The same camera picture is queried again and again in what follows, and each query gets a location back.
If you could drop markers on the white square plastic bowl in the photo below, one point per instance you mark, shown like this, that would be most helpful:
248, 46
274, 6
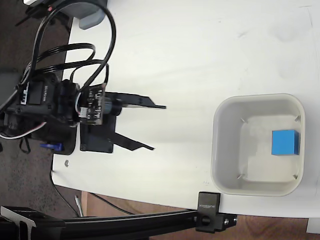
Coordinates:
225, 150

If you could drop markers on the blue cube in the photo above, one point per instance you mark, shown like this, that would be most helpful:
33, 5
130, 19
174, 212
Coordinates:
283, 142

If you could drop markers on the black table clamp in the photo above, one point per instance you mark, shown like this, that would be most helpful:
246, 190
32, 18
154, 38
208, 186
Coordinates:
208, 212

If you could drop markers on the gray plastic object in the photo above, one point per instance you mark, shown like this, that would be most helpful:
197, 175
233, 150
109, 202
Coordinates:
92, 17

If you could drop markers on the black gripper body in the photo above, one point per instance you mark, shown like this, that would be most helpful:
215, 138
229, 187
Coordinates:
97, 137

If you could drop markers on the small metal nut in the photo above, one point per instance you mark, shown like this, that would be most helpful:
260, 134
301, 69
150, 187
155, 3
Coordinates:
67, 163

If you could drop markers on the camera circuit board with lens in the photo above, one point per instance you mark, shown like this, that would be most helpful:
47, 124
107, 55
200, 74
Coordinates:
93, 105

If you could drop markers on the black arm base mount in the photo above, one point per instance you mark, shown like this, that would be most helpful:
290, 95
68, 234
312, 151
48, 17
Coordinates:
68, 141

